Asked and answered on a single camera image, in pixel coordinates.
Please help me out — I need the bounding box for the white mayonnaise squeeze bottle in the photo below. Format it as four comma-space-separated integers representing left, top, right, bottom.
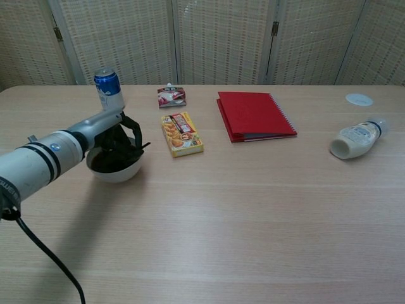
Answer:
328, 116, 396, 161

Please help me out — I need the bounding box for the cup of black coffee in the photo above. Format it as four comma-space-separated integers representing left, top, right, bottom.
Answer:
85, 136, 145, 184

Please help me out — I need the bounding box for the white round grommet cap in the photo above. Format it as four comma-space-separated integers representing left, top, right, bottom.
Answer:
344, 92, 374, 106

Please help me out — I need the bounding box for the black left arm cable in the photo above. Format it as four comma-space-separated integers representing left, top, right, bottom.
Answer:
14, 214, 87, 304

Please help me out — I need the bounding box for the woven bamboo folding screen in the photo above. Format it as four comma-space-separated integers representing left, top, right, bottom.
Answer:
0, 0, 405, 93

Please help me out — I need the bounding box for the yellow curry roux box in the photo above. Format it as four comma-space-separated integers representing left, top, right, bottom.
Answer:
161, 111, 204, 158

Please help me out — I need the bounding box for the blue white drink can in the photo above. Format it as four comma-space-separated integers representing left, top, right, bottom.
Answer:
93, 68, 126, 113

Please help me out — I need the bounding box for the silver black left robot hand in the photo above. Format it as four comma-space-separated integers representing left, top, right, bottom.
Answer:
67, 107, 152, 166

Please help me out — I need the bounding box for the red spiral notebook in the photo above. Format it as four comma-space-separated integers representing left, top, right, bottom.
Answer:
216, 91, 298, 144

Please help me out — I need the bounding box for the red white snack pouch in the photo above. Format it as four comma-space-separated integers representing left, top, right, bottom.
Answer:
157, 82, 187, 110

